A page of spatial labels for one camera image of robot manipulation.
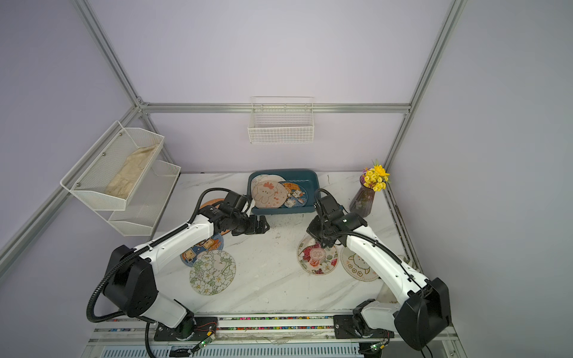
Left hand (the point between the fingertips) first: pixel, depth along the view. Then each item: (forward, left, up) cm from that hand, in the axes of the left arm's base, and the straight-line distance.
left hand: (258, 230), depth 85 cm
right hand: (-4, -18, +4) cm, 19 cm away
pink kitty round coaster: (+32, 0, -8) cm, 33 cm away
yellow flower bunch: (+15, -46, +13) cm, 50 cm away
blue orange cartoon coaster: (+26, -15, -11) cm, 32 cm away
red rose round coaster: (-7, -23, -11) cm, 26 cm away
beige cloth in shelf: (+10, +45, +19) cm, 50 cm away
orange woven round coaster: (+10, +18, +5) cm, 21 cm away
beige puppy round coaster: (-10, -39, -12) cm, 42 cm away
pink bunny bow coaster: (+22, -1, -10) cm, 25 cm away
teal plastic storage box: (+35, -22, -6) cm, 42 cm away
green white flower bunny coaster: (-12, +18, -11) cm, 25 cm away
